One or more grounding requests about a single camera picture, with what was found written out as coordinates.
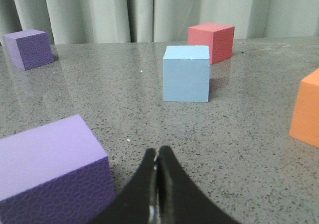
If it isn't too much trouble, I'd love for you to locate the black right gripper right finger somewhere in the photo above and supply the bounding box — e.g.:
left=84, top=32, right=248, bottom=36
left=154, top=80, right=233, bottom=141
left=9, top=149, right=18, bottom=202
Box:
left=157, top=146, right=238, bottom=224

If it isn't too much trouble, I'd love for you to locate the purple foam cube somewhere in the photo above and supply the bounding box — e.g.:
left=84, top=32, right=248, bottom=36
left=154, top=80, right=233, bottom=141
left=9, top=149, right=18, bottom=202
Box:
left=0, top=115, right=115, bottom=224
left=2, top=29, right=54, bottom=70

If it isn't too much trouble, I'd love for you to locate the purple foam cube near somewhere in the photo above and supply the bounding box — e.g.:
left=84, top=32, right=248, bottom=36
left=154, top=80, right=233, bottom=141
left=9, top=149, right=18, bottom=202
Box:
left=0, top=115, right=115, bottom=224

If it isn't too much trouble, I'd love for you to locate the red foam cube far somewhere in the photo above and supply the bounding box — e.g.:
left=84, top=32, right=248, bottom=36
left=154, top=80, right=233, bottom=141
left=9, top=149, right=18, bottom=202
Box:
left=188, top=22, right=235, bottom=64

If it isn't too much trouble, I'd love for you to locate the purple foam cube far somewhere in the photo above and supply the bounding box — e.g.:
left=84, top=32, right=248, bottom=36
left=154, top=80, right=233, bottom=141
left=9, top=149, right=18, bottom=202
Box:
left=2, top=29, right=54, bottom=70

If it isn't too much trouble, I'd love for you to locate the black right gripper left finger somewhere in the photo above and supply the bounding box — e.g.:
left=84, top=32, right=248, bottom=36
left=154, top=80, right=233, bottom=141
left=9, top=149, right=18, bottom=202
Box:
left=90, top=148, right=157, bottom=224

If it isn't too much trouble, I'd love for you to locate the orange foam cube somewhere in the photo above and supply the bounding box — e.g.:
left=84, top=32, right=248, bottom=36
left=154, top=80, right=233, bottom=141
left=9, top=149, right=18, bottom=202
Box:
left=289, top=70, right=319, bottom=147

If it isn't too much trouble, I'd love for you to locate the grey-green curtain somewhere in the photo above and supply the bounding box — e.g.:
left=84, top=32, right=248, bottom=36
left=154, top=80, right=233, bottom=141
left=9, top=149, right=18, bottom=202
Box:
left=0, top=0, right=319, bottom=44

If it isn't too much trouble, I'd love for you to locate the light blue foam cube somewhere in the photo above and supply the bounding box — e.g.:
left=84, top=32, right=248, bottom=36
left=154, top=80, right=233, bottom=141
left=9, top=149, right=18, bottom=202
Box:
left=163, top=45, right=210, bottom=102

